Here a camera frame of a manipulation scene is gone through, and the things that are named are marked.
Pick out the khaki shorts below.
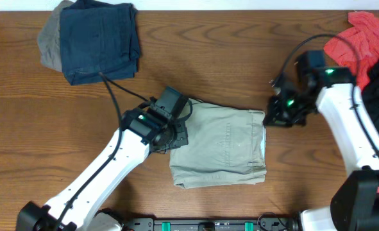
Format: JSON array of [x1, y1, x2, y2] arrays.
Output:
[[169, 99, 267, 189]]

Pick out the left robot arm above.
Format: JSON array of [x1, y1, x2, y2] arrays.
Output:
[[16, 87, 192, 230]]

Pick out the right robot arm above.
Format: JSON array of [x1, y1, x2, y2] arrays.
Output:
[[263, 51, 379, 230]]

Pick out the red garment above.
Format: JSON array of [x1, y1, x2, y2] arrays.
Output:
[[324, 12, 379, 91]]

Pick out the folded dark blue garment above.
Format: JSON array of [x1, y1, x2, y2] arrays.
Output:
[[60, 0, 140, 85]]

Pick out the folded grey garment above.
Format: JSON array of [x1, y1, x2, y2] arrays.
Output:
[[37, 0, 73, 72]]

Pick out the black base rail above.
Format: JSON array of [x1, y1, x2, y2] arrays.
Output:
[[122, 216, 301, 231]]

